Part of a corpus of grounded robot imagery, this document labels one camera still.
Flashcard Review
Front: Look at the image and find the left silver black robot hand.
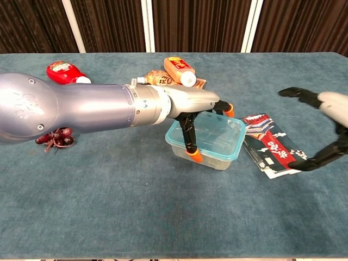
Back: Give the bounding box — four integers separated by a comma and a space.
165, 85, 235, 163

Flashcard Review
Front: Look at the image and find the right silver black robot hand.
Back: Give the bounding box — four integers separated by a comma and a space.
278, 86, 348, 172

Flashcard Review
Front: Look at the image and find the teal lidded container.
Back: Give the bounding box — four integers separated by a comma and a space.
165, 110, 247, 161

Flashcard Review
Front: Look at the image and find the clear plastic container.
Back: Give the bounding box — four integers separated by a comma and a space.
170, 144, 240, 171

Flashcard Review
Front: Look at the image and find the orange sauce squeeze bottle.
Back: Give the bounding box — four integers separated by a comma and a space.
163, 56, 197, 88

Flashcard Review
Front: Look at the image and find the brown spouted sauce pouch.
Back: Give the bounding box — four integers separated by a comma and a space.
130, 70, 207, 90

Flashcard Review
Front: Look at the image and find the dark white-framed partition screen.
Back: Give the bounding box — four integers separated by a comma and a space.
0, 0, 348, 58

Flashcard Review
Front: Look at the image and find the dark red-printed snack packet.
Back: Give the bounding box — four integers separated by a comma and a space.
241, 113, 309, 179

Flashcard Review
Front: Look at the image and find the red ketchup squeeze bottle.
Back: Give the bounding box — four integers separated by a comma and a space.
46, 61, 92, 85

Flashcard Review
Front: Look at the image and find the teal table cloth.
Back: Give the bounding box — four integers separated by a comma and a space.
0, 52, 348, 259

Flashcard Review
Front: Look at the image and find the dark red grape bunch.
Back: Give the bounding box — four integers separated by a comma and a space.
35, 127, 75, 152

